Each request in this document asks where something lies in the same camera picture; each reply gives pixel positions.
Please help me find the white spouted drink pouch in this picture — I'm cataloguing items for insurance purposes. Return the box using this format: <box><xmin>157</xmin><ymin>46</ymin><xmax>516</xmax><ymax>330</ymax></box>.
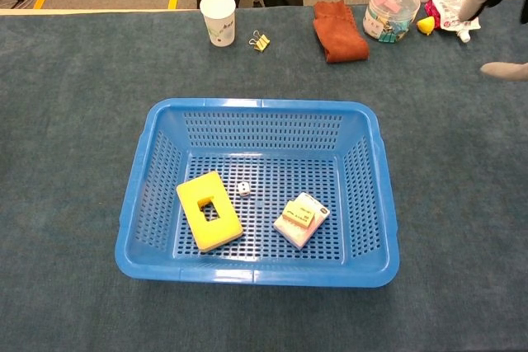
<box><xmin>430</xmin><ymin>0</ymin><xmax>483</xmax><ymax>44</ymax></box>

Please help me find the pink snack wrapper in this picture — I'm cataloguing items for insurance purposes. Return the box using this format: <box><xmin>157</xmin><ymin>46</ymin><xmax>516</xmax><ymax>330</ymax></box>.
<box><xmin>424</xmin><ymin>0</ymin><xmax>443</xmax><ymax>31</ymax></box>

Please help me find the small yellow lemon toy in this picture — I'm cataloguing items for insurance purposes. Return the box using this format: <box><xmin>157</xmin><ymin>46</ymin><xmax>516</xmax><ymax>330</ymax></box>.
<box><xmin>416</xmin><ymin>16</ymin><xmax>436</xmax><ymax>36</ymax></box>

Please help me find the clear jar of binder clips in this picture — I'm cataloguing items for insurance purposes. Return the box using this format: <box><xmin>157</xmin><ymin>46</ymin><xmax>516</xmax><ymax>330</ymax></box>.
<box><xmin>362</xmin><ymin>0</ymin><xmax>422</xmax><ymax>45</ymax></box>

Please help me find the brown folded cloth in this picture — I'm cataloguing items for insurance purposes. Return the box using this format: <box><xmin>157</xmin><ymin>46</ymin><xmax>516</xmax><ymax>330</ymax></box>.
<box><xmin>312</xmin><ymin>0</ymin><xmax>370</xmax><ymax>64</ymax></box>

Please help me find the yellow binder clip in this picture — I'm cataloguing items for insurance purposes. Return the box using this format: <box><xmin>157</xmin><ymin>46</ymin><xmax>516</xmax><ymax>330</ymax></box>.
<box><xmin>247</xmin><ymin>30</ymin><xmax>271</xmax><ymax>54</ymax></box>

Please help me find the white paper cup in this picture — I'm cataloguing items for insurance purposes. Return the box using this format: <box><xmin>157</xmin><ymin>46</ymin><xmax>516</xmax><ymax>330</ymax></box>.
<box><xmin>199</xmin><ymin>0</ymin><xmax>238</xmax><ymax>48</ymax></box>

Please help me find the pink and white notepad pack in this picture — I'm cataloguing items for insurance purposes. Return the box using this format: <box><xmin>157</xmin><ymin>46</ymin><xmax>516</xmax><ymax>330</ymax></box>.
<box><xmin>272</xmin><ymin>191</ymin><xmax>331</xmax><ymax>251</ymax></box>

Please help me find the yellow sponge with rectangular hole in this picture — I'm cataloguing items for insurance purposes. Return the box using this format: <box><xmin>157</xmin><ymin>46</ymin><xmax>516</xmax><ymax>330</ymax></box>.
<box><xmin>176</xmin><ymin>171</ymin><xmax>244</xmax><ymax>253</ymax></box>

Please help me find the blue perforated plastic basket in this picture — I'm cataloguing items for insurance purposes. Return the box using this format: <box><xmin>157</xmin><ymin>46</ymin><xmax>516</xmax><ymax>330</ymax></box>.
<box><xmin>114</xmin><ymin>97</ymin><xmax>400</xmax><ymax>289</ymax></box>

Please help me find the teal felt table cover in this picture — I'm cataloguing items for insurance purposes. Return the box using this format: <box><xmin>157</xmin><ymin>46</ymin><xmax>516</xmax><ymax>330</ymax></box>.
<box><xmin>0</xmin><ymin>4</ymin><xmax>528</xmax><ymax>352</ymax></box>

